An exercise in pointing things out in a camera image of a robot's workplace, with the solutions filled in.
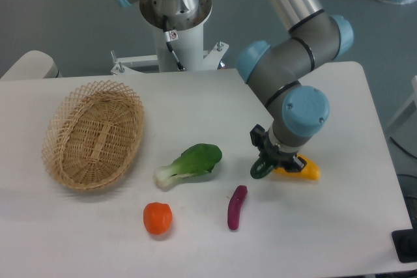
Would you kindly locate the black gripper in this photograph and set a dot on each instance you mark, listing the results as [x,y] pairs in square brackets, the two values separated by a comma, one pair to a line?
[272,155]

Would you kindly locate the dark green cucumber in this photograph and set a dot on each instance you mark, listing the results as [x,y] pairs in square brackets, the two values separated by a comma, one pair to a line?
[261,168]

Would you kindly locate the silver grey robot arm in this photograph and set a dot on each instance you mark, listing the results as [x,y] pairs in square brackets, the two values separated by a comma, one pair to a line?
[273,73]

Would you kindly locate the yellow bell pepper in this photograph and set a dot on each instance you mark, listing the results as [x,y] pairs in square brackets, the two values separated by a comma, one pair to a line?
[311,171]

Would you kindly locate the purple eggplant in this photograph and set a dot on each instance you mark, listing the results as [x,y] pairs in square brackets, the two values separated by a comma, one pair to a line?
[235,205]

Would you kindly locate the green bok choy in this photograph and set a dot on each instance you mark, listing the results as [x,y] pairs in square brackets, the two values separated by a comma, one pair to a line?
[197,160]

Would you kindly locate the orange bell pepper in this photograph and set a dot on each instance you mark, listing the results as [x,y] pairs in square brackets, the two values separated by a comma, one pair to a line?
[157,218]

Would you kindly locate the white furniture leg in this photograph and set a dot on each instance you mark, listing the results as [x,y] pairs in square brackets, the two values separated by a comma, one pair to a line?
[404,112]

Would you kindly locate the woven wicker basket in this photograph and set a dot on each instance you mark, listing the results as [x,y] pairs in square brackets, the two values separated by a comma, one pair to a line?
[94,136]

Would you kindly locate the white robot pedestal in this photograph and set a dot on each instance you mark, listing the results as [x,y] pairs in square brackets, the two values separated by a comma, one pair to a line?
[178,33]

